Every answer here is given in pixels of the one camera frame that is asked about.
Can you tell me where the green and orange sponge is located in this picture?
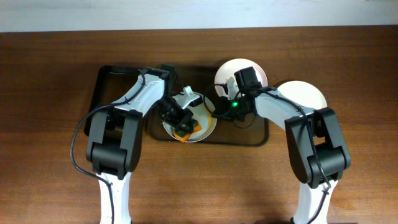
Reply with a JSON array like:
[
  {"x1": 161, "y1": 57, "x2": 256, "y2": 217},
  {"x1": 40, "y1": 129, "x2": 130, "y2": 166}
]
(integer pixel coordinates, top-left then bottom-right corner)
[{"x1": 173, "y1": 120, "x2": 202, "y2": 142}]

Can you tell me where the white plate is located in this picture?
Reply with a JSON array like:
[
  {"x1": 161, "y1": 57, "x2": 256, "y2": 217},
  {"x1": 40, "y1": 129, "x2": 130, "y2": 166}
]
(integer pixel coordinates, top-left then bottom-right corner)
[
  {"x1": 215, "y1": 58, "x2": 268, "y2": 90},
  {"x1": 277, "y1": 81, "x2": 327, "y2": 110}
]

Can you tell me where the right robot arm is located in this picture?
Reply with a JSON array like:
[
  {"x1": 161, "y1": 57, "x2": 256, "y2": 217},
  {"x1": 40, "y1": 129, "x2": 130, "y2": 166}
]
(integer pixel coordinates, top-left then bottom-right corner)
[{"x1": 215, "y1": 67, "x2": 351, "y2": 224}]

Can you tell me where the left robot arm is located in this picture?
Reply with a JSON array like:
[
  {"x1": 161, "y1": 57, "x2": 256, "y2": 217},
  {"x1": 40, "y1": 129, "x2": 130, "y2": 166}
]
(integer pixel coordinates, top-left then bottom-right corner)
[{"x1": 85, "y1": 64, "x2": 203, "y2": 223}]

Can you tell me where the brown plastic serving tray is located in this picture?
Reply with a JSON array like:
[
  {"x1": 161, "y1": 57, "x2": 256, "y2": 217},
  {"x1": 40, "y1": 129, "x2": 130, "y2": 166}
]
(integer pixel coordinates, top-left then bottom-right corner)
[{"x1": 146, "y1": 64, "x2": 269, "y2": 147}]

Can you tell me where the black rectangular water tray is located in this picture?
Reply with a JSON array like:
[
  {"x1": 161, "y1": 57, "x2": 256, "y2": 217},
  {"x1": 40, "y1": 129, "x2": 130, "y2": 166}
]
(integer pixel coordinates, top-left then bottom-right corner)
[{"x1": 89, "y1": 65, "x2": 140, "y2": 138}]

